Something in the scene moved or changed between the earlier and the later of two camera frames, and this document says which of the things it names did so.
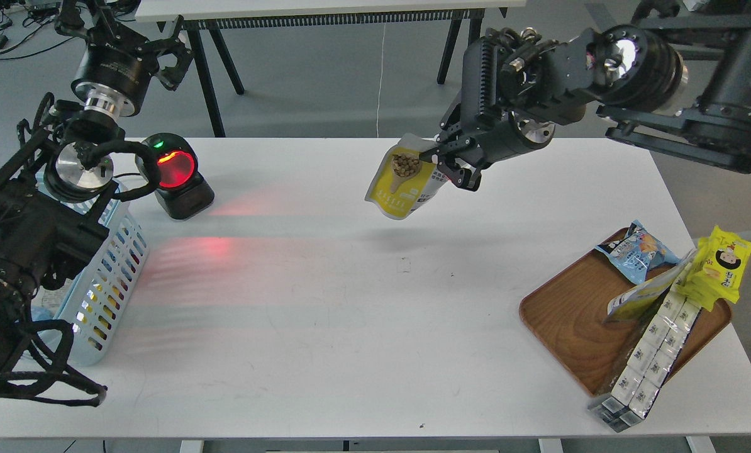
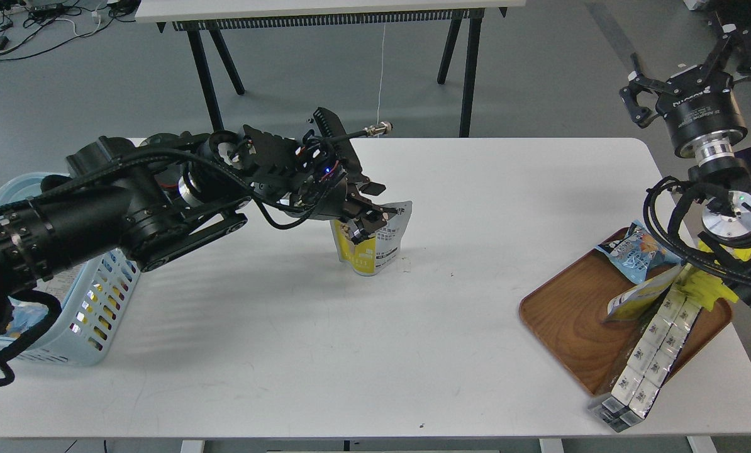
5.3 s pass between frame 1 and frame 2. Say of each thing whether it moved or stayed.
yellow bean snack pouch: moved
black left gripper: moved
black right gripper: moved
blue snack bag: stayed
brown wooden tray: stayed
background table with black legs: stayed
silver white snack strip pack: stayed
